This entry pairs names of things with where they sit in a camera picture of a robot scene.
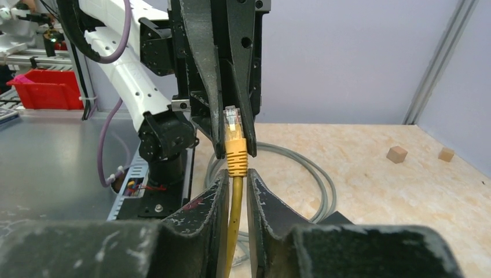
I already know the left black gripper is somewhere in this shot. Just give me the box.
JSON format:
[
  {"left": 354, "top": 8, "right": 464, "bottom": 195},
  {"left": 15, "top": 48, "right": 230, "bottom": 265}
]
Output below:
[{"left": 138, "top": 0, "right": 271, "bottom": 159}]

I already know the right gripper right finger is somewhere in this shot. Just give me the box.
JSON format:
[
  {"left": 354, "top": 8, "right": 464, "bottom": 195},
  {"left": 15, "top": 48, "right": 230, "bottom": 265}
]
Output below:
[{"left": 247, "top": 169, "right": 464, "bottom": 277}]

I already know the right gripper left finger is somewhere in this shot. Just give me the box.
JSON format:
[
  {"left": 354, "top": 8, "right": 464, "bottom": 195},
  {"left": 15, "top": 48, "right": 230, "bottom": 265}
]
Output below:
[{"left": 1, "top": 170, "right": 229, "bottom": 277}]

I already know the grey ethernet cable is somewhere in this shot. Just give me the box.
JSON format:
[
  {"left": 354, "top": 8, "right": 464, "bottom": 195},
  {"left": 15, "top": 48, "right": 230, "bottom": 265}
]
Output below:
[{"left": 204, "top": 142, "right": 338, "bottom": 265}]

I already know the yellow ethernet cable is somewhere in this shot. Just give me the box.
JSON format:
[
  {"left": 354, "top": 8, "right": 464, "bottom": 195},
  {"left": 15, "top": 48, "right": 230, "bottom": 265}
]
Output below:
[{"left": 223, "top": 105, "right": 248, "bottom": 278}]

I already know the black network switch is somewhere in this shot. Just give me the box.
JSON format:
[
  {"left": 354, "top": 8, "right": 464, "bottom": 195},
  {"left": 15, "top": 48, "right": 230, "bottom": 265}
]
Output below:
[{"left": 318, "top": 211, "right": 353, "bottom": 225}]

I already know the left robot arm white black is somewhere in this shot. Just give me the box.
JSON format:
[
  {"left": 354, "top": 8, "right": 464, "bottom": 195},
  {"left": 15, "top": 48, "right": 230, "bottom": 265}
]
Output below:
[{"left": 57, "top": 1, "right": 271, "bottom": 188}]

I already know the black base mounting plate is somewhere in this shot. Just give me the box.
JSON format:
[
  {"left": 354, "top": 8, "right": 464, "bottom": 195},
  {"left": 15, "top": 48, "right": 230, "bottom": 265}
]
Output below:
[{"left": 130, "top": 148, "right": 195, "bottom": 220}]

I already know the wooden cube near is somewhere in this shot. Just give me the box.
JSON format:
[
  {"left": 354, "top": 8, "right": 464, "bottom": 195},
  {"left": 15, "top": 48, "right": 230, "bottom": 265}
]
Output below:
[{"left": 386, "top": 146, "right": 408, "bottom": 164}]

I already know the wooden cube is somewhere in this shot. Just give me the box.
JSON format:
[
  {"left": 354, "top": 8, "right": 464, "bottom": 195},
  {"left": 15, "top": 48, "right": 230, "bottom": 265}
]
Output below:
[
  {"left": 386, "top": 146, "right": 408, "bottom": 164},
  {"left": 438, "top": 147, "right": 455, "bottom": 162}
]

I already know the wooden cube far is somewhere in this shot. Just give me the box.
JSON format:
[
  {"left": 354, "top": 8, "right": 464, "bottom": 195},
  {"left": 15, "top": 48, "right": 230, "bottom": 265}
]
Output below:
[{"left": 438, "top": 147, "right": 455, "bottom": 162}]

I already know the red plastic bin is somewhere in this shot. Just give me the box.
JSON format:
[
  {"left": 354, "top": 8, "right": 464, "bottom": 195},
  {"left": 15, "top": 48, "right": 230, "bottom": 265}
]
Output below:
[{"left": 7, "top": 69, "right": 84, "bottom": 110}]

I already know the white slotted cable duct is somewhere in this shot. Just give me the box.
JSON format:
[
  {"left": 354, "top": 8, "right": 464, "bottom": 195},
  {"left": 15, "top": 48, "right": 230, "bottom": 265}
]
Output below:
[{"left": 107, "top": 152, "right": 148, "bottom": 221}]

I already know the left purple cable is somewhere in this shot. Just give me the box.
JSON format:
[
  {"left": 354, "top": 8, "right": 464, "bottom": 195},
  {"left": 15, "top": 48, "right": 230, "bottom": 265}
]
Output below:
[{"left": 86, "top": 0, "right": 133, "bottom": 189}]

